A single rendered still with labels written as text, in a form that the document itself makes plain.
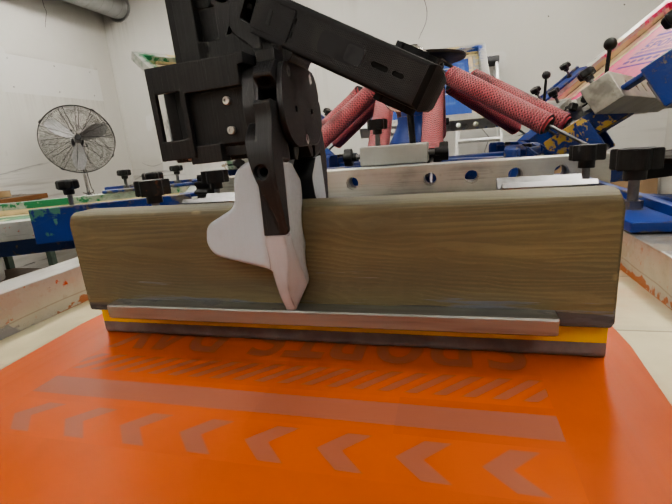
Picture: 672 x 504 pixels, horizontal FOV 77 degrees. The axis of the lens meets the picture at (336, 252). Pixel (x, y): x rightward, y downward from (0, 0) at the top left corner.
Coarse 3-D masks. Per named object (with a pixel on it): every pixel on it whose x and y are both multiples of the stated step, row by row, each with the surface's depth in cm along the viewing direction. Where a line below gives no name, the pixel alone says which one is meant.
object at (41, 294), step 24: (624, 240) 39; (648, 240) 35; (72, 264) 43; (624, 264) 39; (648, 264) 34; (0, 288) 36; (24, 288) 37; (48, 288) 39; (72, 288) 41; (648, 288) 34; (0, 312) 35; (24, 312) 37; (48, 312) 39; (0, 336) 35
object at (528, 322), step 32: (192, 320) 29; (224, 320) 28; (256, 320) 28; (288, 320) 27; (320, 320) 26; (352, 320) 26; (384, 320) 25; (416, 320) 25; (448, 320) 24; (480, 320) 24; (512, 320) 23; (544, 320) 23
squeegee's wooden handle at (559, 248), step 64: (448, 192) 26; (512, 192) 24; (576, 192) 22; (128, 256) 31; (192, 256) 29; (320, 256) 27; (384, 256) 26; (448, 256) 24; (512, 256) 24; (576, 256) 23; (576, 320) 24
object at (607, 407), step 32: (608, 352) 26; (576, 384) 23; (608, 384) 22; (640, 384) 22; (576, 416) 20; (608, 416) 20; (640, 416) 20; (576, 448) 18; (608, 448) 18; (640, 448) 18; (224, 480) 18; (256, 480) 18; (288, 480) 18; (320, 480) 18; (352, 480) 17; (608, 480) 16; (640, 480) 16
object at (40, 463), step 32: (96, 320) 38; (32, 352) 32; (64, 352) 32; (0, 384) 28; (32, 384) 27; (0, 448) 21; (32, 448) 21; (64, 448) 21; (96, 448) 21; (0, 480) 19; (32, 480) 19; (64, 480) 19; (96, 480) 19; (128, 480) 18; (160, 480) 18; (192, 480) 18
